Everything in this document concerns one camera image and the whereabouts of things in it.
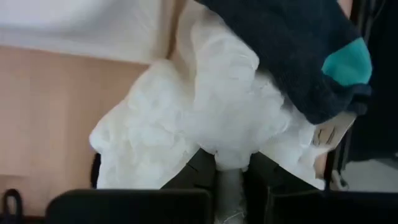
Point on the grey cloth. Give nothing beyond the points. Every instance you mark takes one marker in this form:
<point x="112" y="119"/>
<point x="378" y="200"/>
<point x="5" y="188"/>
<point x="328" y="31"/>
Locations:
<point x="280" y="46"/>

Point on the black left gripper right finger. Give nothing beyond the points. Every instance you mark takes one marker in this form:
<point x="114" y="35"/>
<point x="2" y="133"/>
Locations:
<point x="311" y="208"/>

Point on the white perforated plastic bin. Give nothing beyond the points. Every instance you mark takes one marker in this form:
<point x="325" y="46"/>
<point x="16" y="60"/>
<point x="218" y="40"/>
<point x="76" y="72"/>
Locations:
<point x="77" y="25"/>

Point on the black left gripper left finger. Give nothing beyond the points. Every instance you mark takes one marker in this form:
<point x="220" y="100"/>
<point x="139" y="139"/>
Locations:
<point x="124" y="208"/>

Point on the white crinkled garment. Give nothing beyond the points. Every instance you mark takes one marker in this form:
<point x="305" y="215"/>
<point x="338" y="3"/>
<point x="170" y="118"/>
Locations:
<point x="217" y="109"/>

